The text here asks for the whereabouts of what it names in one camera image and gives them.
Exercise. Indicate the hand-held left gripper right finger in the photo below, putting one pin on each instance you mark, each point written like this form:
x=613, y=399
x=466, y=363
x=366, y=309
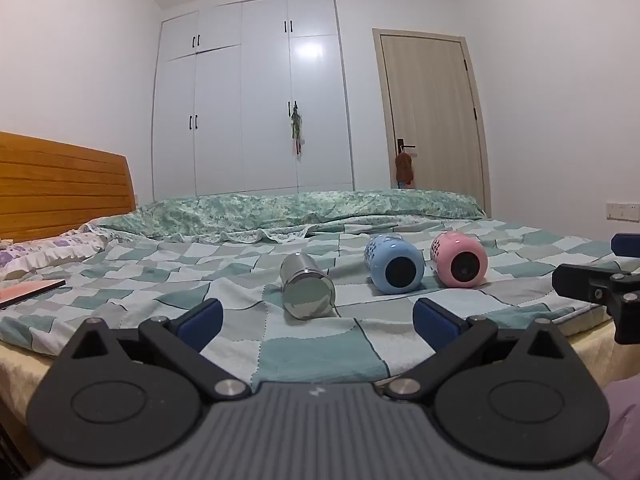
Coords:
x=434, y=324

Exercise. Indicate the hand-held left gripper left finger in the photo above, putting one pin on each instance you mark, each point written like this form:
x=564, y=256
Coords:
x=201, y=322

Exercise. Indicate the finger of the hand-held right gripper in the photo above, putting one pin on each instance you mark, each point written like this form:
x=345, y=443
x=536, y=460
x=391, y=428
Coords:
x=580, y=280
x=626, y=246

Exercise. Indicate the stainless steel cup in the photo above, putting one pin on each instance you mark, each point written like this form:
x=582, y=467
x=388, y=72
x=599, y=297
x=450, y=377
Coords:
x=306, y=290

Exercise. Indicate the pink patterned cup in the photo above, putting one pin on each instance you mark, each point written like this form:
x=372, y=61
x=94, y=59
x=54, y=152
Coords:
x=460, y=262

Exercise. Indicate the blue patterned cup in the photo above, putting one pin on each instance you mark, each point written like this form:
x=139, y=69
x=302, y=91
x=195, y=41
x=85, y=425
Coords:
x=395, y=266

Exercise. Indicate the person's pink clothing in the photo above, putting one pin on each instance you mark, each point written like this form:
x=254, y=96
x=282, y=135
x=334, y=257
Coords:
x=622, y=425

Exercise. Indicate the green checkered blanket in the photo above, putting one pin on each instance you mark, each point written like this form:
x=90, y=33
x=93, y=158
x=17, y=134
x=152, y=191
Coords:
x=310, y=355

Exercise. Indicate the green floral quilt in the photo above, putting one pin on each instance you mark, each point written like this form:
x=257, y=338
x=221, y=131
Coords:
x=280, y=212

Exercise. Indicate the purple floral pillow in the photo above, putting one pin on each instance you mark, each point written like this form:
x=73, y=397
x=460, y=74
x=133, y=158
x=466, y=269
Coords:
x=40, y=255

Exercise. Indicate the pink tablet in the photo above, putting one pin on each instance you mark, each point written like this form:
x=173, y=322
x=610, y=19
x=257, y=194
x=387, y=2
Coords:
x=25, y=292

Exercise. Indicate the wooden headboard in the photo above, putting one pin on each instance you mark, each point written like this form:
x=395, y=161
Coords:
x=60, y=185

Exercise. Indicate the beige wooden door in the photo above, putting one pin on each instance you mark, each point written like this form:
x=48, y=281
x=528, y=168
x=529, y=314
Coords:
x=430, y=105

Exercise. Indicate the green hanging ornament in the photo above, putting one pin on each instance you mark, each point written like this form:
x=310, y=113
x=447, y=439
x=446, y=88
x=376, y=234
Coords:
x=297, y=125

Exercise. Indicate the white wardrobe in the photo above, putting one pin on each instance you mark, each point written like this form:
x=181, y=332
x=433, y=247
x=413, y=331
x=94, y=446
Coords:
x=250, y=100

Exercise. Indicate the white wall socket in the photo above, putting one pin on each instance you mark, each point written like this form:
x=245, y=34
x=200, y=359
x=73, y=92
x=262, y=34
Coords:
x=622, y=211

